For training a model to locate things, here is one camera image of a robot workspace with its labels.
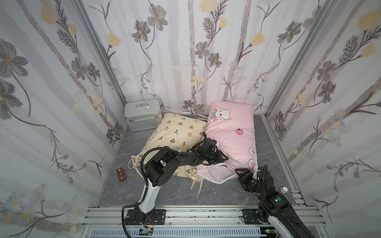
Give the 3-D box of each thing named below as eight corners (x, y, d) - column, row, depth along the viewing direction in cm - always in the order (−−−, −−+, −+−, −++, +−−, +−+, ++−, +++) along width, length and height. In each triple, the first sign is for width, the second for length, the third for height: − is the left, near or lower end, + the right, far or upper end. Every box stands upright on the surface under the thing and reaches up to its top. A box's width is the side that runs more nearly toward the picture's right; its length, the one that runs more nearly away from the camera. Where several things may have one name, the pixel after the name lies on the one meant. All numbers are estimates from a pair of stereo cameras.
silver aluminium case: (131, 134, 110) (123, 119, 98) (132, 116, 123) (125, 101, 110) (163, 129, 114) (159, 114, 101) (161, 112, 126) (157, 96, 113)
